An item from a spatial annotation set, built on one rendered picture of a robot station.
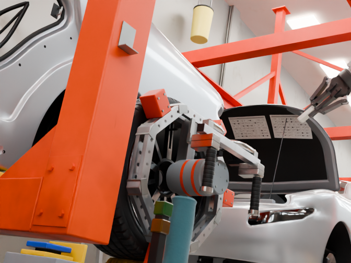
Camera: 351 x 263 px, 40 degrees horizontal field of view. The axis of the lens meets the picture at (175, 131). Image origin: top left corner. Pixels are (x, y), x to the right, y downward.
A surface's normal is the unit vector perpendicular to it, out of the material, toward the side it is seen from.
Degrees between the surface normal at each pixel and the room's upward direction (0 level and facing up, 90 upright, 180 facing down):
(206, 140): 90
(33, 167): 90
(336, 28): 90
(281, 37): 90
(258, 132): 141
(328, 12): 180
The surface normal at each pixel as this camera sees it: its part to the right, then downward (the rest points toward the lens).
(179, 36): 0.81, -0.07
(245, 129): -0.48, 0.51
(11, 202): -0.58, -0.34
